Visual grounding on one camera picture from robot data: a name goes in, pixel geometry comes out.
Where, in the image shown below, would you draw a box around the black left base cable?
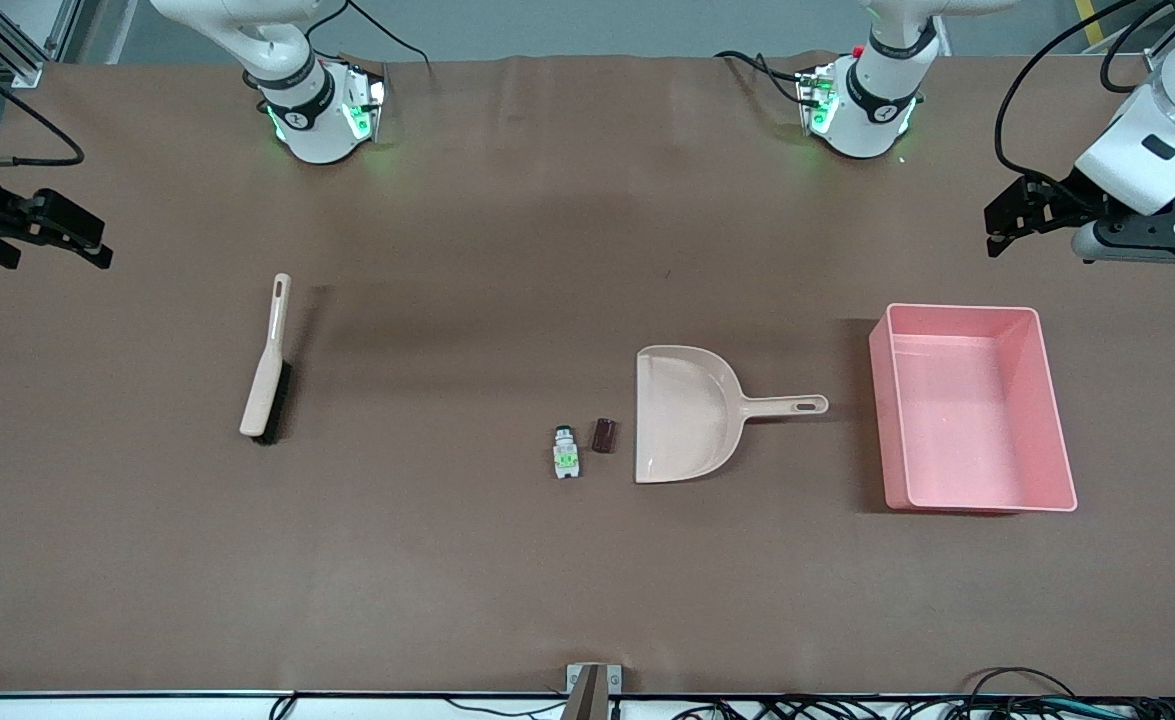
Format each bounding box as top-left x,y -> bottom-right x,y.
714,49 -> 811,107

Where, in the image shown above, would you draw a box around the brown table mat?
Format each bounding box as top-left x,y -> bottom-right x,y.
0,52 -> 1175,698

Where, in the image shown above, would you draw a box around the grey metal edge bracket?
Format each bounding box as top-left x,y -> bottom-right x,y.
565,663 -> 622,720

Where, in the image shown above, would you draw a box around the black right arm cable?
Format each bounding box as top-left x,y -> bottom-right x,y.
0,45 -> 86,168

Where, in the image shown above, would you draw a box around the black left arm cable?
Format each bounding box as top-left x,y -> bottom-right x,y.
994,0 -> 1175,193

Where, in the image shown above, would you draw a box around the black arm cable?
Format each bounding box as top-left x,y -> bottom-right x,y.
0,45 -> 86,168
994,0 -> 1175,193

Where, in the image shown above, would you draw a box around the black right base cable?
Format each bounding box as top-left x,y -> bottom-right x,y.
302,0 -> 436,81

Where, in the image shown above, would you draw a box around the thin black cable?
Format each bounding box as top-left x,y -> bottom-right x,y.
267,690 -> 570,720

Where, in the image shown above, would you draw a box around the black cable bundle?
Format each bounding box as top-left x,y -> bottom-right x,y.
667,667 -> 1175,720

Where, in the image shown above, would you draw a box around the black base cable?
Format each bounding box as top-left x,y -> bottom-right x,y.
302,0 -> 436,81
714,49 -> 811,107

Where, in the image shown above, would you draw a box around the pink plastic bin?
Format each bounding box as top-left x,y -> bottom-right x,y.
868,303 -> 1079,515

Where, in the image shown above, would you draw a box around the beige plastic dustpan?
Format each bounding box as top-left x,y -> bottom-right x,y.
633,345 -> 830,486

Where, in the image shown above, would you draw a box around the beige brush black bristles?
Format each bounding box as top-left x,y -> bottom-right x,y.
239,273 -> 294,446

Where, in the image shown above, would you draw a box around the aluminium frame profile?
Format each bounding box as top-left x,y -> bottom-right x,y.
0,0 -> 75,90

